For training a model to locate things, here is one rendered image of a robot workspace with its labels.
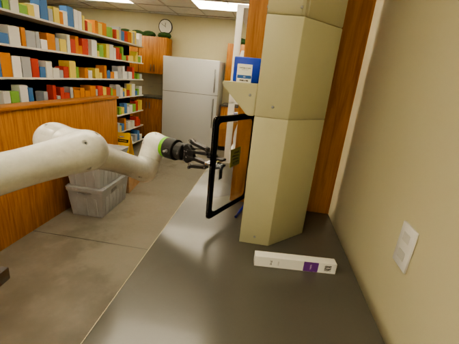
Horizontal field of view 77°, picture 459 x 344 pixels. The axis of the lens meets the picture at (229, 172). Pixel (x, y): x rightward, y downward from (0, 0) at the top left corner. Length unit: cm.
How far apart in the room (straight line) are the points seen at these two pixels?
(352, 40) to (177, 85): 501
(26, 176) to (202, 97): 531
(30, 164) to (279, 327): 73
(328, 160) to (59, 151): 106
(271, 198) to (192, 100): 513
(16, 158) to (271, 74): 72
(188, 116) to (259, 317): 548
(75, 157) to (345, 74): 106
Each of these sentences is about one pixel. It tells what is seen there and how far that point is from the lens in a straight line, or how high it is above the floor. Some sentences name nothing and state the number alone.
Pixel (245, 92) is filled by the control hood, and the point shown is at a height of 148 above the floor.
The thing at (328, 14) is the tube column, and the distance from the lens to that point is 106.
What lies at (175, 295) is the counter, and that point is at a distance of 87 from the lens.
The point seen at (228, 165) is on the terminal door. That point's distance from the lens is 115.
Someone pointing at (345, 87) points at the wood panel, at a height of 153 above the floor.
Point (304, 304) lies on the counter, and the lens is 91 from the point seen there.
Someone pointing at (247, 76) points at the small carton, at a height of 153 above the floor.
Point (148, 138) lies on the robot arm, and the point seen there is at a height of 123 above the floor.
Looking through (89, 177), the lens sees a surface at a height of 44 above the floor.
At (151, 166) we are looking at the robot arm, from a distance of 132.
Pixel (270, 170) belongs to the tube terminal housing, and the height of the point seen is 123.
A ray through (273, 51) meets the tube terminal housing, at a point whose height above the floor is 161.
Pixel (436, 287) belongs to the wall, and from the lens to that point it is 77.
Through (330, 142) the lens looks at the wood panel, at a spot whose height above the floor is 129.
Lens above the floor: 152
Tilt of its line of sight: 18 degrees down
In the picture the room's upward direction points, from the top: 6 degrees clockwise
